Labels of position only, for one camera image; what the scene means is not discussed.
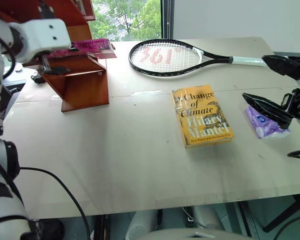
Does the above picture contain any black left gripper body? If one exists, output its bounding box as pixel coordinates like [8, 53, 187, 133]
[40, 53, 53, 74]

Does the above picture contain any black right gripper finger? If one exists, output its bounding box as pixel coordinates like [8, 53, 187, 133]
[242, 92, 295, 130]
[261, 54, 300, 81]

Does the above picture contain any red-brown wooden bookshelf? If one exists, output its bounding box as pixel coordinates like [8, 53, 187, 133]
[0, 0, 117, 113]

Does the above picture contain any magenta book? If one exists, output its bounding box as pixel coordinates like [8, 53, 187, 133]
[46, 37, 110, 60]

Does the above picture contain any yellow hardcover book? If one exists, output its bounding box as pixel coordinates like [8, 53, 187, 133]
[171, 84, 235, 149]

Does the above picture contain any small black object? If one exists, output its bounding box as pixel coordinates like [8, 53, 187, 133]
[30, 71, 46, 85]

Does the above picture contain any purple tissue pack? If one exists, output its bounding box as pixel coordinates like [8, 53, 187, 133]
[245, 104, 292, 140]

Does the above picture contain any black and white tennis racket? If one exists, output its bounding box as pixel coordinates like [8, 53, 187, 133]
[128, 38, 268, 79]

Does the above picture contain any grey cylinder under table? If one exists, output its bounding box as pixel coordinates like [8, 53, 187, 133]
[124, 209, 161, 237]
[191, 204, 226, 231]

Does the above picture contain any grey rounded robot torso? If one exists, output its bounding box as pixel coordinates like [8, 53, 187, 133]
[139, 227, 243, 240]

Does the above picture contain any black table leg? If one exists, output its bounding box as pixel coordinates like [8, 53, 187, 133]
[93, 214, 108, 240]

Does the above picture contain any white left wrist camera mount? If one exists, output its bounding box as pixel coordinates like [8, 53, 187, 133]
[8, 18, 72, 64]

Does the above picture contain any thin black left wrist cable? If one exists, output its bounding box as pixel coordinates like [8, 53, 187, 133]
[0, 27, 17, 80]

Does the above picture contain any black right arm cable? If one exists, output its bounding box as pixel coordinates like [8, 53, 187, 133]
[287, 147, 300, 162]

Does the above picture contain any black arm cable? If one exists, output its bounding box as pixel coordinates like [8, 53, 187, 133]
[287, 147, 300, 162]
[14, 166, 92, 240]

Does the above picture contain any black table frame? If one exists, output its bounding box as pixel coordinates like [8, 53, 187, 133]
[237, 194, 300, 234]

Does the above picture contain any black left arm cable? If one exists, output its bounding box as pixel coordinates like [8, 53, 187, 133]
[14, 166, 92, 240]

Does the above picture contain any dark window frame post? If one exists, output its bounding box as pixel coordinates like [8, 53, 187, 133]
[160, 0, 176, 41]

